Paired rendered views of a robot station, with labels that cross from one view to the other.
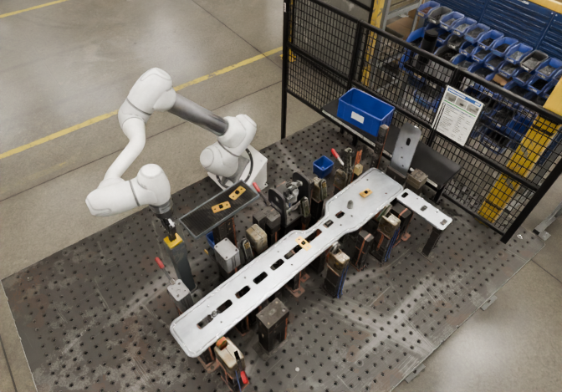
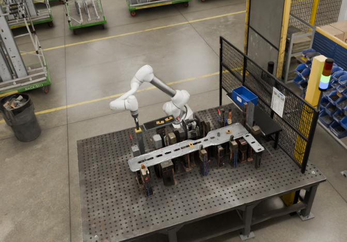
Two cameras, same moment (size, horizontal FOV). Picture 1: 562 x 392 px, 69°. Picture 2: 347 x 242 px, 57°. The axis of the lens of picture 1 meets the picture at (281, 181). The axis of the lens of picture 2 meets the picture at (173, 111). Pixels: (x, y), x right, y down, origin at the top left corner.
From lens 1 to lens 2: 1.86 m
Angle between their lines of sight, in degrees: 22
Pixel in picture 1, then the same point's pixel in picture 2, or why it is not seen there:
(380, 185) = (238, 130)
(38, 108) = (109, 83)
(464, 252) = (277, 172)
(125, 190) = (122, 102)
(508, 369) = not seen: outside the picture
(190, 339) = (133, 165)
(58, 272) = (96, 142)
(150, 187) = (130, 102)
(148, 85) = (142, 70)
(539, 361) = not seen: outside the picture
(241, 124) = (182, 93)
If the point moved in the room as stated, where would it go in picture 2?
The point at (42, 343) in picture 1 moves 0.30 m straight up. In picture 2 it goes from (84, 164) to (77, 146)
